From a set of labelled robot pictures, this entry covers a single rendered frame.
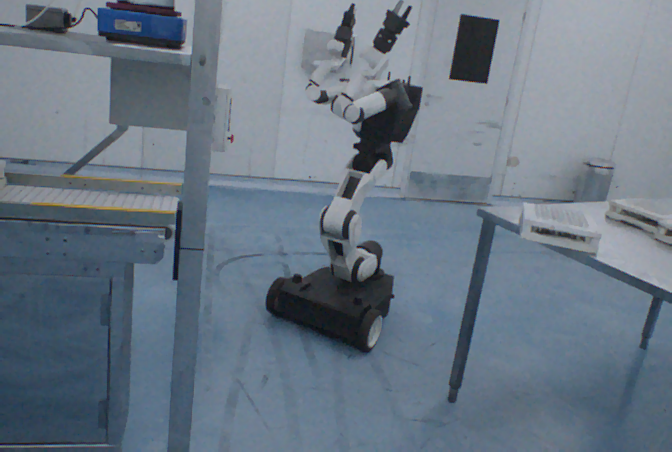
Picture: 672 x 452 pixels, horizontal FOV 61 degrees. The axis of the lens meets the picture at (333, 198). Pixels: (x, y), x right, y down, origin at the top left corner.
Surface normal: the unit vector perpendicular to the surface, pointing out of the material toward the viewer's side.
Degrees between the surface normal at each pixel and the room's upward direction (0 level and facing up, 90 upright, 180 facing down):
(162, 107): 90
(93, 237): 90
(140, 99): 90
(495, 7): 90
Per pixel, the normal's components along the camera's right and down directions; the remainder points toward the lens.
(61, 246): 0.18, 0.29
